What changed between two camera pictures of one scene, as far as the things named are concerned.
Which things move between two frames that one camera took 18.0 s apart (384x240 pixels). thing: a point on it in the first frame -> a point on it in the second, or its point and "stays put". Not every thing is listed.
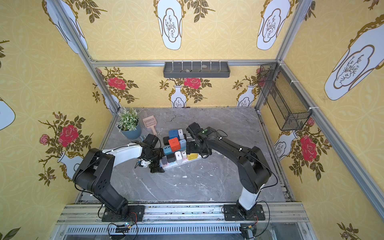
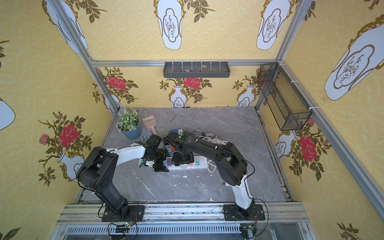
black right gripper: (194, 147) -> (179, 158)
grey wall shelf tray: (196, 69) stays put
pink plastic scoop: (150, 122) stays put
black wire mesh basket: (288, 109) stays put
